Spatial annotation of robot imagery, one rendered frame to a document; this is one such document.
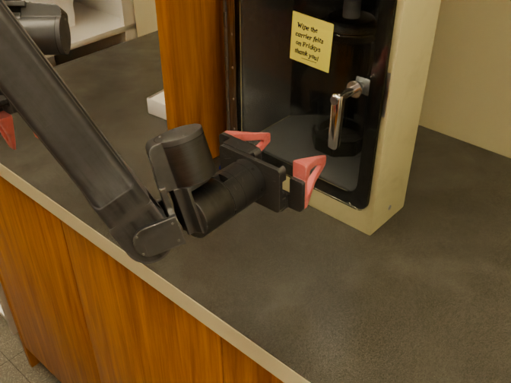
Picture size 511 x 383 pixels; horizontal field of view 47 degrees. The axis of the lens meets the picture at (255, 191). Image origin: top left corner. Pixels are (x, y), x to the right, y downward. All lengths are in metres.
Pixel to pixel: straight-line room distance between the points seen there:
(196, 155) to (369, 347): 0.37
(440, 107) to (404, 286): 0.54
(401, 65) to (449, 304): 0.35
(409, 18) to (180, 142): 0.37
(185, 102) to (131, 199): 0.45
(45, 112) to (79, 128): 0.04
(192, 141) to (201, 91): 0.46
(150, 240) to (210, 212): 0.08
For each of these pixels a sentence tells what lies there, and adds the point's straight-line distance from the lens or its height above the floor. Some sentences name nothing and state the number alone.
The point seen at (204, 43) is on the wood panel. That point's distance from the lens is 1.08.
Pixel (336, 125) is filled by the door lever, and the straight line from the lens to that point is 0.87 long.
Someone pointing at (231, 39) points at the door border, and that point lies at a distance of 1.03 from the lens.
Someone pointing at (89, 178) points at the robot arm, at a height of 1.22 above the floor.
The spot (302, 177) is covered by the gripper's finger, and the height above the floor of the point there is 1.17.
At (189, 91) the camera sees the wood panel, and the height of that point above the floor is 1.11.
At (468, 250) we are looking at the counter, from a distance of 1.03.
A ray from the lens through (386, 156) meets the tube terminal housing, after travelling 0.94.
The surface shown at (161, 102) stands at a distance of 1.34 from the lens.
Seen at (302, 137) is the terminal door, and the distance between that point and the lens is 0.99.
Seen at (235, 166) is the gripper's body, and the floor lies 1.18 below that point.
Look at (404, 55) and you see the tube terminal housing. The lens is 0.88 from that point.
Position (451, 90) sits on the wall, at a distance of 1.34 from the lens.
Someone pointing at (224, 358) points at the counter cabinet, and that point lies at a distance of 1.00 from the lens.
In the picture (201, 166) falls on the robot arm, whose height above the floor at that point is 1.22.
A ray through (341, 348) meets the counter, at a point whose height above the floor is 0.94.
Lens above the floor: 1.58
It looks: 36 degrees down
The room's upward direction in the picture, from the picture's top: straight up
